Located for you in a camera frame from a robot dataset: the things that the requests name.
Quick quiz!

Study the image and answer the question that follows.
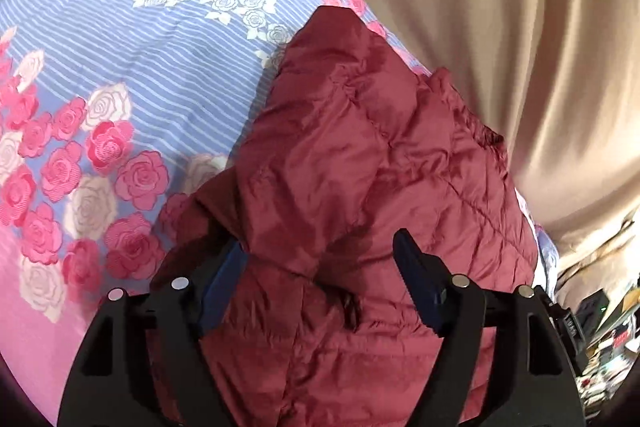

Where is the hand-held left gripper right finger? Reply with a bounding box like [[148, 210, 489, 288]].
[[392, 229, 586, 427]]

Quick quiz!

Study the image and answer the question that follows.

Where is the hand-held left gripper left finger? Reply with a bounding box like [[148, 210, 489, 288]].
[[57, 239, 251, 427]]

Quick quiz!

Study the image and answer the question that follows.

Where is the maroon quilted jacket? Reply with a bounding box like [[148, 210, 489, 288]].
[[150, 5, 540, 427]]

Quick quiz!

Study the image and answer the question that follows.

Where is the cluttered shelf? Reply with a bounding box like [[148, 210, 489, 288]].
[[555, 274, 640, 420]]

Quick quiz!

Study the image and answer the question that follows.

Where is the floral pink and blue bedsheet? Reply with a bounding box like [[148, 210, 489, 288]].
[[0, 0, 561, 427]]

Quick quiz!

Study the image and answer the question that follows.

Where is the beige curtain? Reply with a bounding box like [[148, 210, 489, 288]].
[[250, 0, 640, 308]]

